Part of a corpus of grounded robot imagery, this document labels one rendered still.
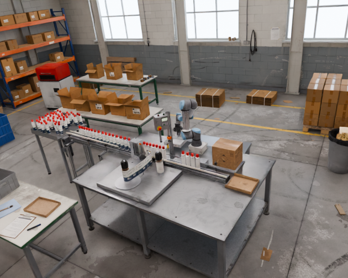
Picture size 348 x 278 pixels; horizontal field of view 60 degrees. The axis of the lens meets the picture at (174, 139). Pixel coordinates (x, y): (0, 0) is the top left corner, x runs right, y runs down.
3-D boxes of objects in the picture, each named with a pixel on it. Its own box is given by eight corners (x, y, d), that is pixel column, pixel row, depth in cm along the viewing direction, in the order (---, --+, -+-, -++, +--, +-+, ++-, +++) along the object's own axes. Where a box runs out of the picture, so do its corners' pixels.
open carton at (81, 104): (70, 112, 609) (66, 95, 592) (85, 105, 644) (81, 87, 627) (86, 114, 593) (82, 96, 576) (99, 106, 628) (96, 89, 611)
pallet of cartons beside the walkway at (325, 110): (348, 137, 575) (357, 92, 534) (301, 132, 612) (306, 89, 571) (349, 113, 667) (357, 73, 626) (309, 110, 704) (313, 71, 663)
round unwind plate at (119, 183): (109, 186, 354) (109, 185, 353) (126, 172, 376) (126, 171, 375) (129, 193, 338) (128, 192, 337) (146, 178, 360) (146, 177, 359)
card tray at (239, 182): (225, 187, 339) (224, 184, 338) (234, 175, 358) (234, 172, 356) (250, 194, 324) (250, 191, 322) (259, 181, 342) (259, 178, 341)
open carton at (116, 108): (105, 117, 572) (101, 98, 555) (121, 106, 613) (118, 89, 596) (124, 119, 552) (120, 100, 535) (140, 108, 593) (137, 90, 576)
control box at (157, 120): (154, 128, 386) (152, 115, 377) (167, 126, 391) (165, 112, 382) (157, 132, 377) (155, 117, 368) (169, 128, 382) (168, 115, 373)
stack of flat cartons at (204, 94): (195, 106, 791) (194, 94, 776) (203, 99, 833) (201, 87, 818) (219, 107, 764) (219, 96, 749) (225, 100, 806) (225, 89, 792)
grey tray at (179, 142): (164, 144, 434) (163, 142, 431) (170, 138, 448) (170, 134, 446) (180, 148, 421) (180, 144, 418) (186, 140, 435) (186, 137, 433)
